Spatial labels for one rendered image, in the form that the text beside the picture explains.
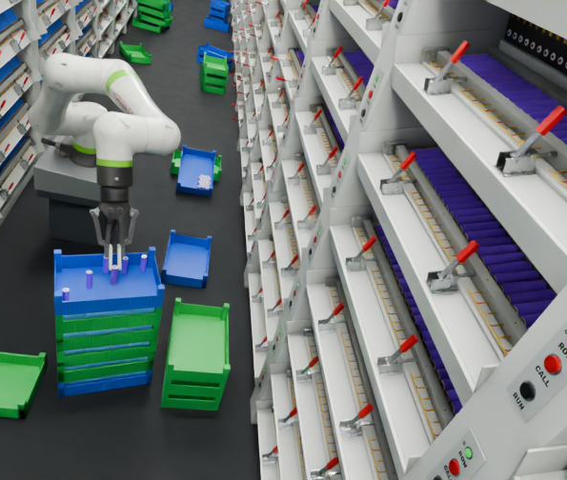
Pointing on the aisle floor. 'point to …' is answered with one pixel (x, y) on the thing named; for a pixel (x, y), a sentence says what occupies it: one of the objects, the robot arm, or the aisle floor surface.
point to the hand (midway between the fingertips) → (114, 257)
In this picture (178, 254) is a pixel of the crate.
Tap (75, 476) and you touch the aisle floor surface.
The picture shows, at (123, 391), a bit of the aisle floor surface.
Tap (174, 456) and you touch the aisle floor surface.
